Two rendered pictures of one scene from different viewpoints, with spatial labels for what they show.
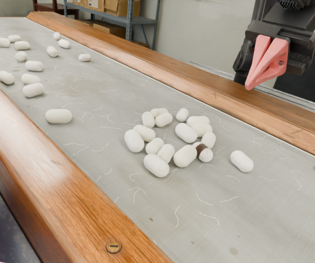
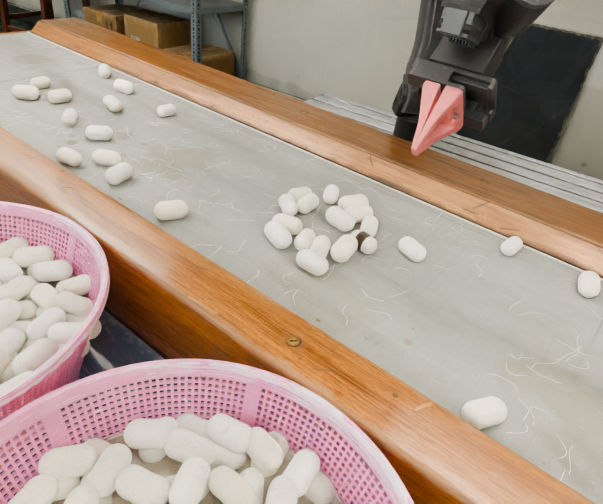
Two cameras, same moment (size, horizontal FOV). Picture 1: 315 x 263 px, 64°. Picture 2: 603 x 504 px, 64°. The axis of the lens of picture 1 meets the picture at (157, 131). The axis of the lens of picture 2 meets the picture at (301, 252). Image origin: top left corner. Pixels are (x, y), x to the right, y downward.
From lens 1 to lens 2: 17 cm
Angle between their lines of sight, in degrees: 7
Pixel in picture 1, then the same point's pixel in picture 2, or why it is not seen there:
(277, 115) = (455, 185)
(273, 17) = (443, 55)
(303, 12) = (480, 49)
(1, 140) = (126, 247)
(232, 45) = (386, 48)
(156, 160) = (312, 256)
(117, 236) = (294, 332)
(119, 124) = (250, 214)
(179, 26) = (290, 15)
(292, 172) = (472, 257)
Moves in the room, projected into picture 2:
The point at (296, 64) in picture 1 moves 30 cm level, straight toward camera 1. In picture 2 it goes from (476, 117) to (427, 235)
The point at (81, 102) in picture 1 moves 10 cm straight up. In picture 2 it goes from (188, 186) to (186, 104)
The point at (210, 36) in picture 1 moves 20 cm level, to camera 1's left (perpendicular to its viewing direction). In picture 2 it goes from (347, 31) to (309, 27)
